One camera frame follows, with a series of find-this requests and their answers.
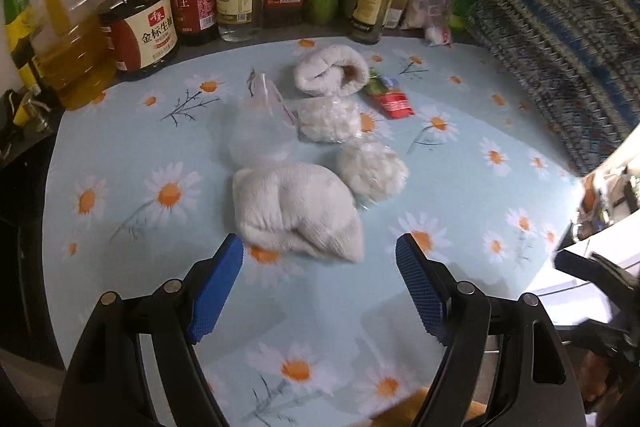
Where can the red green snack wrapper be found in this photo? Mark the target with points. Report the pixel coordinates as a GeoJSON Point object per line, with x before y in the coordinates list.
{"type": "Point", "coordinates": [388, 96]}

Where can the small glass jar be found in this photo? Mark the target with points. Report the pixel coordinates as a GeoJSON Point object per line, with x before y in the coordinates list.
{"type": "Point", "coordinates": [394, 13]}

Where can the large white crumpled towel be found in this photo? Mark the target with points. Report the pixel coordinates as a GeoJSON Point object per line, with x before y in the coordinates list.
{"type": "Point", "coordinates": [298, 208]}

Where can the daisy print blue tablecloth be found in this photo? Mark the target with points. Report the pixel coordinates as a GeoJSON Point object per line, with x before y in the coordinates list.
{"type": "Point", "coordinates": [319, 330]}

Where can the large cooking oil jug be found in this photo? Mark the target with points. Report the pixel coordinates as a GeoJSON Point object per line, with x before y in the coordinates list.
{"type": "Point", "coordinates": [72, 51]}

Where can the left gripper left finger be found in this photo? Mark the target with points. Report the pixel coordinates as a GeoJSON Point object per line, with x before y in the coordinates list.
{"type": "Point", "coordinates": [105, 384]}

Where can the patterned blue woven cloth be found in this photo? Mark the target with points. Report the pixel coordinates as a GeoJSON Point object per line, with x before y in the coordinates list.
{"type": "Point", "coordinates": [578, 60]}

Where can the black yellow kitchen utensil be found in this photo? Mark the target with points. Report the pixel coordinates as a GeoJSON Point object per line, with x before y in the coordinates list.
{"type": "Point", "coordinates": [18, 111]}

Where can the small rolled white towel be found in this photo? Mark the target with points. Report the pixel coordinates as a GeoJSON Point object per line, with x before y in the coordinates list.
{"type": "Point", "coordinates": [335, 70]}

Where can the clear printed plastic bag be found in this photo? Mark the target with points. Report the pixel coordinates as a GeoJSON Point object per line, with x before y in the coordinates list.
{"type": "Point", "coordinates": [264, 130]}

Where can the green yellow seasoning bottle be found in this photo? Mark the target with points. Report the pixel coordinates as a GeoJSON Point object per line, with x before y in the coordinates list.
{"type": "Point", "coordinates": [19, 25]}

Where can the clear bag of white tissue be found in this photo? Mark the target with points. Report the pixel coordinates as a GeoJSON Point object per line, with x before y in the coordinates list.
{"type": "Point", "coordinates": [372, 171]}

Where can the dark soy sauce jug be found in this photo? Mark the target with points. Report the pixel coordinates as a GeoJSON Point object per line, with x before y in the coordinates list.
{"type": "Point", "coordinates": [140, 35]}

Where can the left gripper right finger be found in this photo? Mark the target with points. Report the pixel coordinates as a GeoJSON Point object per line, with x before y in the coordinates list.
{"type": "Point", "coordinates": [534, 383]}

